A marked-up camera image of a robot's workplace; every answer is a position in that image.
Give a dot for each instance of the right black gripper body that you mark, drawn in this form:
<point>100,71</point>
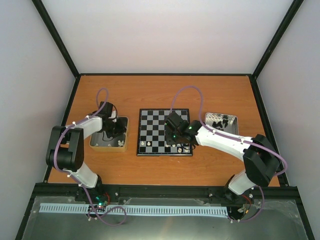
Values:
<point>174,140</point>

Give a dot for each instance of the tan tray of white pieces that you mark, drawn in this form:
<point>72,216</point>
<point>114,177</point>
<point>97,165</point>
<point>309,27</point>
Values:
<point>110,148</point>

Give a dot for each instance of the clear tray of black pieces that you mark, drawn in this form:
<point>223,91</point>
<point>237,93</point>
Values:
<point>224,122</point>

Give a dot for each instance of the black and white chessboard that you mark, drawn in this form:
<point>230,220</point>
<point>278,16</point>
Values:
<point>151,128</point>

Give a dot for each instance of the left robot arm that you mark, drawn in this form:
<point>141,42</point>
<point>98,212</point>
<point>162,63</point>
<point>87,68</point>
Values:
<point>66,148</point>

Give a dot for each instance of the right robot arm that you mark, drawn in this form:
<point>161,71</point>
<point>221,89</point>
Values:
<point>260,160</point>

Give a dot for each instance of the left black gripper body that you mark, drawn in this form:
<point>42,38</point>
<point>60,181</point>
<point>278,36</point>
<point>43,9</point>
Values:
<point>115,130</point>

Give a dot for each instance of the green lit circuit board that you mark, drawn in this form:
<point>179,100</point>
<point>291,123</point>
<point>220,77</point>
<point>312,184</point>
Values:
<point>102,200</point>

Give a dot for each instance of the black aluminium frame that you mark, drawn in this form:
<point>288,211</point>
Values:
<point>287,19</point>

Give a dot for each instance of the light blue cable duct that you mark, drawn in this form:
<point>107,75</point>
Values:
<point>136,210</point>

